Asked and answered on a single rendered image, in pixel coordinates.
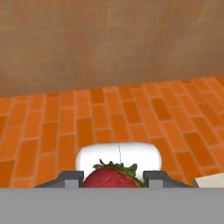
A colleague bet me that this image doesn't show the pale beige counter corner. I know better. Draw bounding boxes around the pale beige counter corner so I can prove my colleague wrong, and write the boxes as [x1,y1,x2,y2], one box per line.
[194,172,224,189]

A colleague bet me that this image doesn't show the red strawberry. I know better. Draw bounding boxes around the red strawberry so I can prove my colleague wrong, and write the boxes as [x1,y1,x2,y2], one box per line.
[82,158,146,189]

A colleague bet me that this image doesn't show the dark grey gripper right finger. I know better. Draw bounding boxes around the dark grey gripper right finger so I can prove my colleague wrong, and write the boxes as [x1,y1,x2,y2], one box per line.
[143,171,193,189]

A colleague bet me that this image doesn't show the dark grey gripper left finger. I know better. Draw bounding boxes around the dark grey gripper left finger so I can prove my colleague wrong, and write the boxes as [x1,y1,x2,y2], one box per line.
[33,171,85,189]

